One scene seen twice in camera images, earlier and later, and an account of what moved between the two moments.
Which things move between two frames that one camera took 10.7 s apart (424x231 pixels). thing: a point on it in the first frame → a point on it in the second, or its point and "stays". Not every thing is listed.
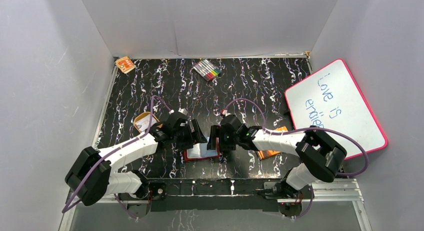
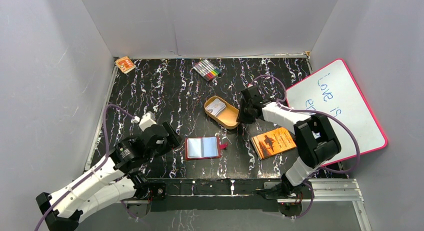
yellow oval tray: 141,115 → 221,112
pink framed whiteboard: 329,98 stays
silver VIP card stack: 144,123 → 216,107
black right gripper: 224,147 → 242,117
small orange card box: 125,64 stays
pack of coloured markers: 207,70 stays
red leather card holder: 200,151 stays
